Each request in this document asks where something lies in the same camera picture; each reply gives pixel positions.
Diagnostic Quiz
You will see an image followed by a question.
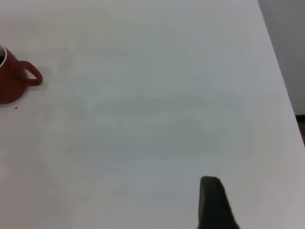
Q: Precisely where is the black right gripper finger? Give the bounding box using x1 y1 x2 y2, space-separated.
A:
196 176 240 229

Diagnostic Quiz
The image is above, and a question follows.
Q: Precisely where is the red ceramic mug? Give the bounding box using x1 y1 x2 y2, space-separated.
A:
0 44 44 105

